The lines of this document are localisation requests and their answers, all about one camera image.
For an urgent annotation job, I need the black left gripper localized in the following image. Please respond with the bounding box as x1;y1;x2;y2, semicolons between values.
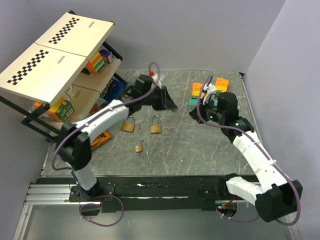
141;86;177;112

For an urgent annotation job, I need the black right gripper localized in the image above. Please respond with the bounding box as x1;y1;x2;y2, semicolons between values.
189;96;225;125

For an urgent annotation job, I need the large brass padlock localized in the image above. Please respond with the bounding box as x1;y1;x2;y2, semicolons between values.
150;115;162;134
120;116;136;133

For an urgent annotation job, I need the small brass padlock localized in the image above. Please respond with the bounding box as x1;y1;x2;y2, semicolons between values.
135;139;147;154

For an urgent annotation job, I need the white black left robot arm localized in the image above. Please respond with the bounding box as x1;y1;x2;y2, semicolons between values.
54;72;178;201

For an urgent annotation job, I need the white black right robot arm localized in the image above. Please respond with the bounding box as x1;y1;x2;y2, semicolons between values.
189;90;303;223

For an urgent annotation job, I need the teal oreo box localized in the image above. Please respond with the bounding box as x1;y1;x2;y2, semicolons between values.
187;98;198;112

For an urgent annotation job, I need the orange yellow box left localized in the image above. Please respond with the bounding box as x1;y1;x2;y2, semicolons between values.
191;82;203;99

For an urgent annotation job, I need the orange yellow box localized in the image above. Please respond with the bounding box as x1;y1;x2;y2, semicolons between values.
191;82;203;99
215;77;229;92

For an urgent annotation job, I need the orange yellow box right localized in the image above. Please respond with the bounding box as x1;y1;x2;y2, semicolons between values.
215;77;229;92

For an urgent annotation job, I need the blue doritos bag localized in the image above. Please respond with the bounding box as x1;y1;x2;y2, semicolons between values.
100;78;128;102

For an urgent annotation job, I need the orange snack bag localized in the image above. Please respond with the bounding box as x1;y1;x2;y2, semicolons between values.
90;131;112;150

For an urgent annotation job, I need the purple white small box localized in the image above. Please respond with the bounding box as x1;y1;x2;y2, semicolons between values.
99;49;115;64

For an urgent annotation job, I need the cardboard box on shelf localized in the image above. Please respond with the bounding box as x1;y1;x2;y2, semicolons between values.
62;85;99;105

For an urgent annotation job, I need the green orange box on shelf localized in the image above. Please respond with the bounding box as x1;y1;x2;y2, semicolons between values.
47;97;75;123

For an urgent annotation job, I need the checkerboard calibration board upper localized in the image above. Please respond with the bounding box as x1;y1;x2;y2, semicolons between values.
35;12;115;60

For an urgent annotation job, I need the checkerboard calibration board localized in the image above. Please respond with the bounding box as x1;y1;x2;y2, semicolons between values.
0;43;88;105
35;12;115;60

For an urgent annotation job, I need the checkerboard calibration board lower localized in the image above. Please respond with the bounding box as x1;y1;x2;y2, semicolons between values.
0;43;88;105

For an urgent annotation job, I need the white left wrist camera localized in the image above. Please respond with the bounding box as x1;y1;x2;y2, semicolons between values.
148;71;166;88

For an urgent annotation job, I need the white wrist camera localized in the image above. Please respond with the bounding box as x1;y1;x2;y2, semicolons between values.
148;71;166;88
202;83;217;105

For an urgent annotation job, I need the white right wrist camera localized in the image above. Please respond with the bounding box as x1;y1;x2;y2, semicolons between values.
202;83;217;105

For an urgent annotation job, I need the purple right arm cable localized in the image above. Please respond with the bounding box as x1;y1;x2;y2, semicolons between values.
196;75;301;227

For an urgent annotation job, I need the black frame wooden shelf rack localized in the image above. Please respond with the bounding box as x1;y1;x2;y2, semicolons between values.
0;12;122;142

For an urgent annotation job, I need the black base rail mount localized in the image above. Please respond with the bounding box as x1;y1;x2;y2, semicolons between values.
68;174;256;217

